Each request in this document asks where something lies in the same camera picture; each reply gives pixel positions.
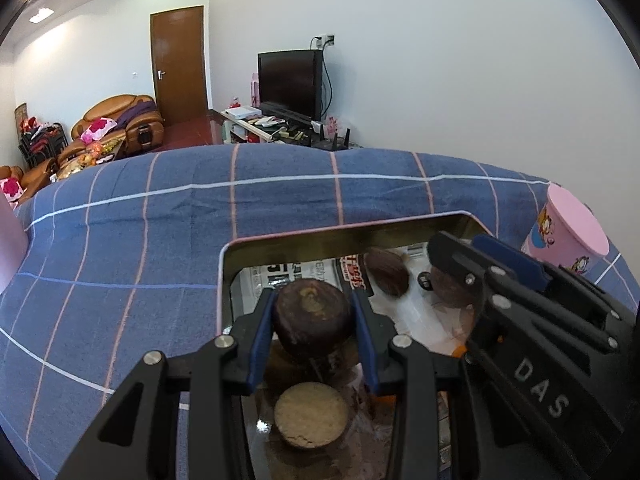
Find pink red pillow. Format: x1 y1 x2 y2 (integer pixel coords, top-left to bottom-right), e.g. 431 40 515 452
0 176 25 204

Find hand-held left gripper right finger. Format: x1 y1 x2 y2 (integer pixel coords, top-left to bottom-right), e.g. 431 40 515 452
351 290 501 480

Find pink cartoon cup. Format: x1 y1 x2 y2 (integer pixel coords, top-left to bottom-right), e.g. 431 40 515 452
520 182 611 276

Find pink tin box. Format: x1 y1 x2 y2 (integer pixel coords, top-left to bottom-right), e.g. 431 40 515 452
218 211 501 480

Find black router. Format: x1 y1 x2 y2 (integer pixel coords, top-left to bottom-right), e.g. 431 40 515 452
312 129 351 152

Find brown leather sofa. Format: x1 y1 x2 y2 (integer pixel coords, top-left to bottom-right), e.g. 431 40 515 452
70 94 166 156
0 157 58 206

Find white tv stand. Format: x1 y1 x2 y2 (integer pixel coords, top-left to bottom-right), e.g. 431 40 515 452
210 109 361 151

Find purple passion fruit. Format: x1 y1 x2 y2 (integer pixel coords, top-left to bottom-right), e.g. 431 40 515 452
429 265 478 308

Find pink electric kettle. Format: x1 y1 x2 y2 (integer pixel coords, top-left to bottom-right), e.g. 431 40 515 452
0 192 28 293

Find pink floral pillow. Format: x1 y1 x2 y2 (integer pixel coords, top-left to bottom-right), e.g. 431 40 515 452
80 117 115 145

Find purple blanket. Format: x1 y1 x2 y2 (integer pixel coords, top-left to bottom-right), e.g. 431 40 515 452
116 101 157 133

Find printed paper sheet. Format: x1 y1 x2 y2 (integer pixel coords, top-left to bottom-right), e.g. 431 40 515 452
240 245 481 361

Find black power cables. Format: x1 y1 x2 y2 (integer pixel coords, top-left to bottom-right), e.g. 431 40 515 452
321 45 335 121

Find stack of black chairs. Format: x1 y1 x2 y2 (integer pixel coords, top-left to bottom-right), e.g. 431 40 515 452
19 119 68 168

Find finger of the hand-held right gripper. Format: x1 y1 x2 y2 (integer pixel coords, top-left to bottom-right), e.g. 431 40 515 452
472 234 633 351
427 231 506 311

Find cluttered coffee table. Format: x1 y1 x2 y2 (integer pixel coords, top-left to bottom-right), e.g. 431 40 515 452
55 140 126 181

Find brown wooden door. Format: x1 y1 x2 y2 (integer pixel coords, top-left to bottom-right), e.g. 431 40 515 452
150 6 209 128

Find dark brown round fruit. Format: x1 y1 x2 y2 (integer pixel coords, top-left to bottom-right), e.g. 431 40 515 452
272 280 353 361

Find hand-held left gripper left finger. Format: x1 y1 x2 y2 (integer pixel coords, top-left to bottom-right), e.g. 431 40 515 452
57 289 277 480

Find blue plaid cloth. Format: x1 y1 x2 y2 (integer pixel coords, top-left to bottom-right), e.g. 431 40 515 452
0 144 640 480

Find black television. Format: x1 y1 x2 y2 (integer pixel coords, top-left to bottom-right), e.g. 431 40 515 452
257 50 324 122

